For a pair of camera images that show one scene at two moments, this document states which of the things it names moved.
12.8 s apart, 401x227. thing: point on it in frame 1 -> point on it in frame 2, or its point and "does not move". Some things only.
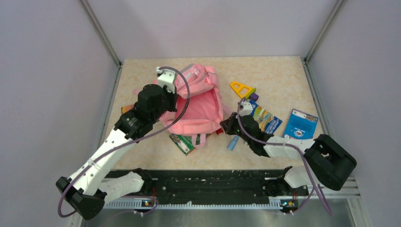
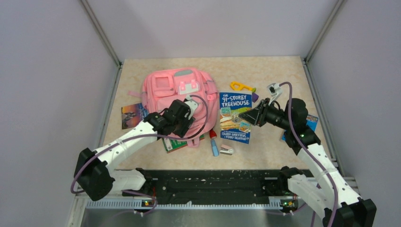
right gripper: x=229 y=123 -> x=252 y=116
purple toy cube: x=254 y=96 does not move
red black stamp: x=219 y=131 -> x=213 y=134
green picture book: x=184 y=143 -> x=171 y=144
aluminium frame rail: x=91 y=15 does not move
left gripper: x=173 y=97 -> x=187 y=124
